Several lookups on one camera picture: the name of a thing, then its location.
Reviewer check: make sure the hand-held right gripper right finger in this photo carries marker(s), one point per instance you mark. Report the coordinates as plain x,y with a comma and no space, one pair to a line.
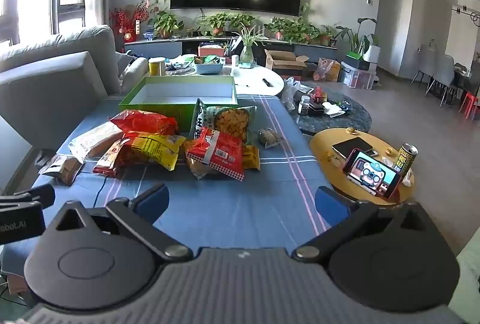
332,205

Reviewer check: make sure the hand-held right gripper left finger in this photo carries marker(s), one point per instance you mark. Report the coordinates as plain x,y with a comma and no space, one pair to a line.
152,202

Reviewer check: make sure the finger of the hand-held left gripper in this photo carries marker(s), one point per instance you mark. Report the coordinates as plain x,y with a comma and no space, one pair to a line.
39,195

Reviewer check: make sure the brown snack packet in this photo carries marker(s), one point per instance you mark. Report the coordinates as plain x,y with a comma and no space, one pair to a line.
65,170

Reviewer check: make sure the red yellow snack packet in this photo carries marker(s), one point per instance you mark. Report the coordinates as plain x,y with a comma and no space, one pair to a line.
157,149

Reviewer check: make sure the red white snack packet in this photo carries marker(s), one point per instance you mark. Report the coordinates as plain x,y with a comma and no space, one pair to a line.
108,160

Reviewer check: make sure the pale translucent snack packet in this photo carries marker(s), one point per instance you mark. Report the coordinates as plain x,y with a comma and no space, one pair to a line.
92,140

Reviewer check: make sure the crinkled red snack packet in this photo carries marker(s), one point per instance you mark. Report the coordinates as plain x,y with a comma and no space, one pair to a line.
144,121

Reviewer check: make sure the red checkered snack packet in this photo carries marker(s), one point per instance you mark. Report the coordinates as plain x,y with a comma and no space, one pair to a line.
219,153

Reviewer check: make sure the small clear snack packet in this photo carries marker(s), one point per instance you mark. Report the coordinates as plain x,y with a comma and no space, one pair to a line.
270,138

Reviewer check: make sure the green cardboard box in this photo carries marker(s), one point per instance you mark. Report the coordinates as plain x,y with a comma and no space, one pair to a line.
157,108

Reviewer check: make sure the pale green snack packet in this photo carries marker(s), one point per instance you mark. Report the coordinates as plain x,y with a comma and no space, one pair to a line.
228,119

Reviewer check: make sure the dark tablet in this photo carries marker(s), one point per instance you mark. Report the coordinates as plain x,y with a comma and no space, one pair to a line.
350,147

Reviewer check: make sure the wooden oval side table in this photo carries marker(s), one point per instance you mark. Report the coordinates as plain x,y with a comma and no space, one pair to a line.
326,144

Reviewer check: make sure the blue striped tablecloth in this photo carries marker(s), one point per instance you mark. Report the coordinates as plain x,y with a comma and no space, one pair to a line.
232,204

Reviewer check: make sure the yellow drink can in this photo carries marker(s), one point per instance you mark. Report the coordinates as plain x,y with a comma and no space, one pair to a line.
405,159

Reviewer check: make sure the white tissue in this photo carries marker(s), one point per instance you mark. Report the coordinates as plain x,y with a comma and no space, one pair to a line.
333,110

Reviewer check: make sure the glass jar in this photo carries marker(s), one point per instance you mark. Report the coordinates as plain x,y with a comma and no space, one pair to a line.
304,106

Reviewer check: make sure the grey fabric sofa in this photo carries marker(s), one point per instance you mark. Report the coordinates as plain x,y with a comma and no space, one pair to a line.
45,83

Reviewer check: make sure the red packs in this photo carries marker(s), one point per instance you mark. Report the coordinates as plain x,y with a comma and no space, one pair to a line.
319,94

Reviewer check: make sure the clear plastic bag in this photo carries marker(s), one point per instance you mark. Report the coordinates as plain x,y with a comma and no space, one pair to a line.
290,93

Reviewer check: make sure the clear storage box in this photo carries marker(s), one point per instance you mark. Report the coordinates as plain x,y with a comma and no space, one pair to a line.
358,78

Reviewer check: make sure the small cardboard box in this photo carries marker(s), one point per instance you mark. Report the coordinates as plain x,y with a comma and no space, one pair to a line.
336,70

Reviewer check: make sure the yellow canister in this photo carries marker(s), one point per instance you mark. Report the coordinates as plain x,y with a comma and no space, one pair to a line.
156,67

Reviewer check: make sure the black marker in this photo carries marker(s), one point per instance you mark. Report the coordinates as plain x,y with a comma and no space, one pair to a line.
267,82

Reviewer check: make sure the blue plastic basket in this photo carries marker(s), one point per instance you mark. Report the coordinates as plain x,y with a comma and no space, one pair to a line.
210,68

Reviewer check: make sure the white oval table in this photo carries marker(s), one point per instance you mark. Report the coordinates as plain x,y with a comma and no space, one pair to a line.
255,80

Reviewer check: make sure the dark clothes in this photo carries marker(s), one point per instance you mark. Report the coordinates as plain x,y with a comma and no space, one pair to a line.
137,54

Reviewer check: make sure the open cardboard box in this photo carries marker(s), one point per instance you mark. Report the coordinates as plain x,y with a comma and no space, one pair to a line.
285,65

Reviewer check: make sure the small green box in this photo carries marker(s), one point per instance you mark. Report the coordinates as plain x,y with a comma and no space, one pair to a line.
354,56

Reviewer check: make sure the grey television cabinet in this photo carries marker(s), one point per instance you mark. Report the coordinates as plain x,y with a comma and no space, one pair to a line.
165,48

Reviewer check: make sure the large-leaf plant in white planter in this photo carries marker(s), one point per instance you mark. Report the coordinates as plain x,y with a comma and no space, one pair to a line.
371,50

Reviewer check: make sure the pale green cushion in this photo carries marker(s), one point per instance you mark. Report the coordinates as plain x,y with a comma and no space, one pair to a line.
468,290

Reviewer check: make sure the orange tissue box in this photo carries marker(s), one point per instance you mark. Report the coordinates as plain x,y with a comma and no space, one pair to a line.
210,50

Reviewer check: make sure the teal packet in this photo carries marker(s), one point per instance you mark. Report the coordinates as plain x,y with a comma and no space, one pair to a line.
246,65

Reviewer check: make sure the small white cup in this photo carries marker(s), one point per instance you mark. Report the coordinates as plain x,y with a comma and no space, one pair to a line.
235,60

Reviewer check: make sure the grey dining chair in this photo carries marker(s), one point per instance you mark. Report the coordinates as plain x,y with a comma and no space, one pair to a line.
444,72
425,63

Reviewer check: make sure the potted green plant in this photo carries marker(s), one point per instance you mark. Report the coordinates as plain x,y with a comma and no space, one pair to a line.
328,34
277,26
302,32
165,23
242,22
217,22

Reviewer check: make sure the red plastic stool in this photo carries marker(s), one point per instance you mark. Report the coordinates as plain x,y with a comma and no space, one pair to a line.
470,102

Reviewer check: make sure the spider plant in glass vase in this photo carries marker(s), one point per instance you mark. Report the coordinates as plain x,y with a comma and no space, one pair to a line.
246,53

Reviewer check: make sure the red berry decoration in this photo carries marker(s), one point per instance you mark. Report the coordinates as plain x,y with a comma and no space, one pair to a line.
127,18

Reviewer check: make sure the dining table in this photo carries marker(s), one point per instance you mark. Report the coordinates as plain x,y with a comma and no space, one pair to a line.
468,78

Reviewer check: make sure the black wall lamp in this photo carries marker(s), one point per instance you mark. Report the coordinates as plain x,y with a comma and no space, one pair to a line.
473,17

